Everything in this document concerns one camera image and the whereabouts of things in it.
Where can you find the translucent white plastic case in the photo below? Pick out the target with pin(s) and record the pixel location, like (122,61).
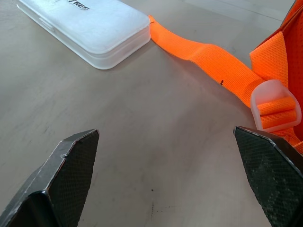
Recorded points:
(94,30)

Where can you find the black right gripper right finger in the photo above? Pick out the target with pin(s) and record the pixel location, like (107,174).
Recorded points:
(272,177)

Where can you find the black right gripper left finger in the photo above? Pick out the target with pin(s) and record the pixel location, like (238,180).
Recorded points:
(59,179)

